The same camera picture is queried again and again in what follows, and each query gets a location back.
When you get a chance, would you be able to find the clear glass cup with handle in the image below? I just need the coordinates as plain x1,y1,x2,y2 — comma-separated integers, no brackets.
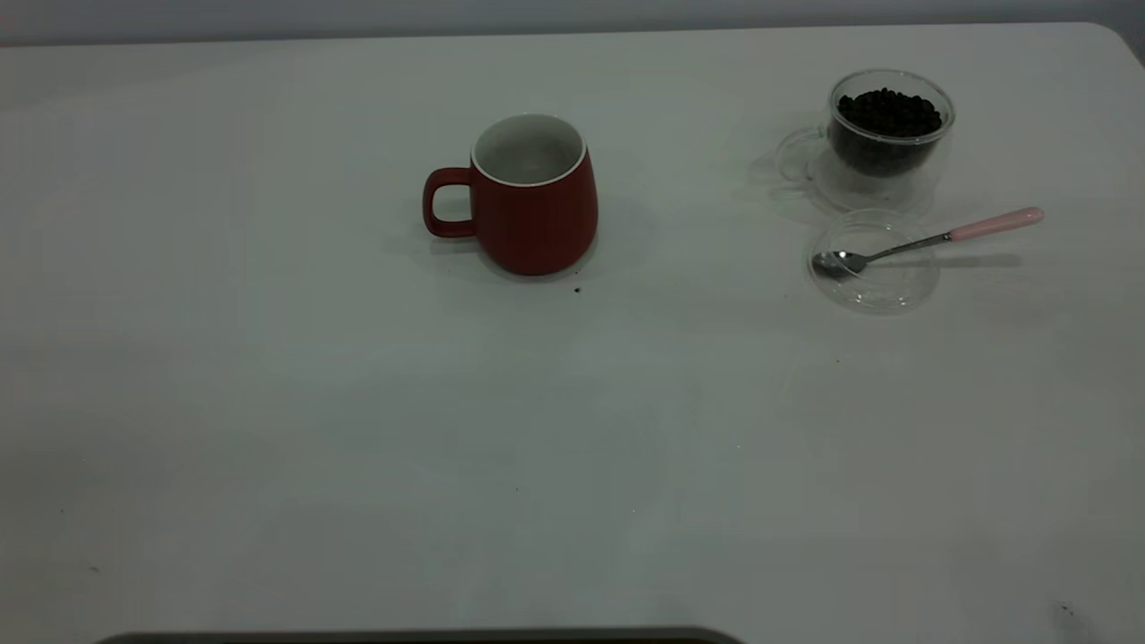
774,69,956,214

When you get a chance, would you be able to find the pile of dark coffee beans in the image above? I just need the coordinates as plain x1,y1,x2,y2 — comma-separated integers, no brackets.
827,87,945,175

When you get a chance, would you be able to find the red ceramic mug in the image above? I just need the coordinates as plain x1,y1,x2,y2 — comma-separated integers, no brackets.
422,113,599,276

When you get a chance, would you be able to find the metal spoon with pink handle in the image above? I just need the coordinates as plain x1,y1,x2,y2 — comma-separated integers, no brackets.
811,207,1046,279

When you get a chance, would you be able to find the clear glass saucer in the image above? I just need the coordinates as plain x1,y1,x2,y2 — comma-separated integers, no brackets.
808,208,942,314

